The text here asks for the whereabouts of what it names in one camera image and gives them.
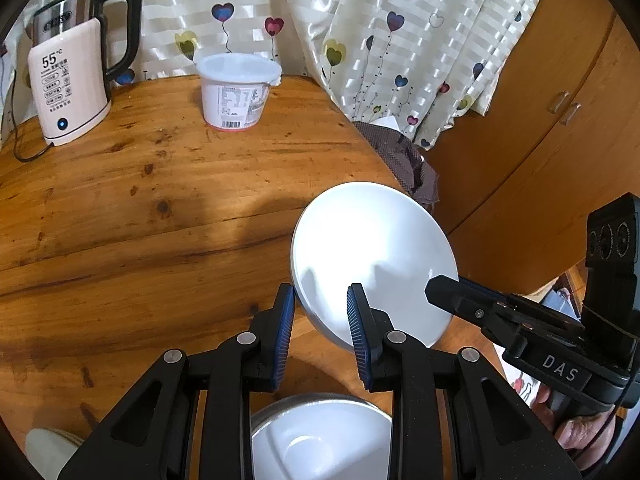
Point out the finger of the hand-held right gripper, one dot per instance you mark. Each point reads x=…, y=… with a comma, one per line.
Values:
x=482, y=287
x=460, y=297

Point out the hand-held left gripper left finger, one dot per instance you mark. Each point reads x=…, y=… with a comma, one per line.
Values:
x=284, y=330

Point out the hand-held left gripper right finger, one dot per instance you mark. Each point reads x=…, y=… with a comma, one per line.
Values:
x=357, y=330

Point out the stainless steel bowl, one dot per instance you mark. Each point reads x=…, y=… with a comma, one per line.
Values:
x=320, y=399

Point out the white bowl with blue rim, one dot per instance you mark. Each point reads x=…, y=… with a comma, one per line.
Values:
x=370, y=250
x=320, y=445

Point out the beige plate with blue print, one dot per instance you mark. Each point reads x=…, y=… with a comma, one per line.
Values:
x=50, y=452

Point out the person's right hand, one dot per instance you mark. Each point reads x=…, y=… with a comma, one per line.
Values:
x=575, y=430

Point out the floral printed cloth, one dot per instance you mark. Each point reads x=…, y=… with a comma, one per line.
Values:
x=520, y=385

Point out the brown dotted cloth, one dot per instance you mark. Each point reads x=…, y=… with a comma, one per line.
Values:
x=405, y=160

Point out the wooden cabinet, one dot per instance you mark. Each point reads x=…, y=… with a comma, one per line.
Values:
x=550, y=110

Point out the white plastic tub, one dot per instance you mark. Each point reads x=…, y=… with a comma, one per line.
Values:
x=235, y=90

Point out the heart print curtain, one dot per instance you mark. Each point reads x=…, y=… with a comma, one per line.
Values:
x=375, y=25

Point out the cream electric kettle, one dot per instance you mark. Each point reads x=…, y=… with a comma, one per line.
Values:
x=70, y=70

